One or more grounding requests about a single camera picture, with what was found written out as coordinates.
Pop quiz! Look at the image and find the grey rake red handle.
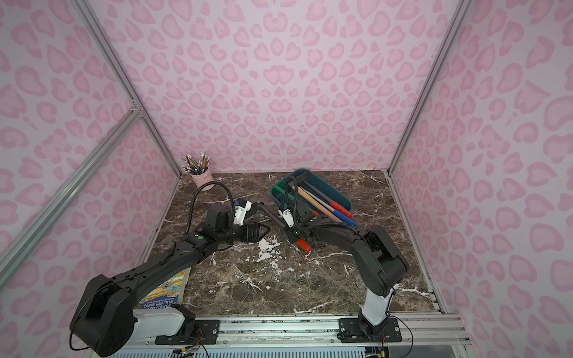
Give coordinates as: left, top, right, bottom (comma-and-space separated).
256, 202, 312, 254

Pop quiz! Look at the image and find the green rake red handle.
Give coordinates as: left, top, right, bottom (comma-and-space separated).
272, 182, 319, 216

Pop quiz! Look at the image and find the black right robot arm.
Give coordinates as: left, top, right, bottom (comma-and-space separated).
281, 175, 409, 341

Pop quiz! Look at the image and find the silver tool blue handle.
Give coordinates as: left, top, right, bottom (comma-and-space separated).
307, 192, 357, 227

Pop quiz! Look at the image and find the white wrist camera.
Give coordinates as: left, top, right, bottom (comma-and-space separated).
234, 199, 252, 226
278, 204, 295, 228

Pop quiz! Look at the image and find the grey hoe red handle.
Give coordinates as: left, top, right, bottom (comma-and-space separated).
302, 177, 353, 219

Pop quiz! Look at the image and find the teal plastic storage box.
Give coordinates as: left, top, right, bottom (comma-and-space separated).
270, 169, 357, 227

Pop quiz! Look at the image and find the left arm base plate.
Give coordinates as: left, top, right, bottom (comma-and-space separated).
155, 319, 221, 346

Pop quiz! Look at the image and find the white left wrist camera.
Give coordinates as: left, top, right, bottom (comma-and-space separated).
234, 199, 252, 226

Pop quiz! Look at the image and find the wooden handle hammer tool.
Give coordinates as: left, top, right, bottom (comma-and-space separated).
296, 186, 343, 222

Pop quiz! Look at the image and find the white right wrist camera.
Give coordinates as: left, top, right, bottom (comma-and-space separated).
278, 204, 295, 228

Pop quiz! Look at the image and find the aluminium front rail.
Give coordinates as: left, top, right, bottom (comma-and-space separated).
82, 315, 475, 358

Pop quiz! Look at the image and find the pink pencil cup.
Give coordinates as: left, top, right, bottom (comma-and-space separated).
191, 169, 214, 188

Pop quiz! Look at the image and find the colored pencils bunch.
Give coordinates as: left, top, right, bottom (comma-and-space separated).
181, 152, 210, 175

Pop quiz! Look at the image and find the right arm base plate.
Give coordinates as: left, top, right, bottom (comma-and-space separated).
337, 318, 402, 343

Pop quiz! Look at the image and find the blue treehouse book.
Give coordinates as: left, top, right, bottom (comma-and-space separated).
139, 268, 190, 310

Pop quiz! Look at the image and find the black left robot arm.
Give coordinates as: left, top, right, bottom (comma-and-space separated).
70, 198, 280, 357

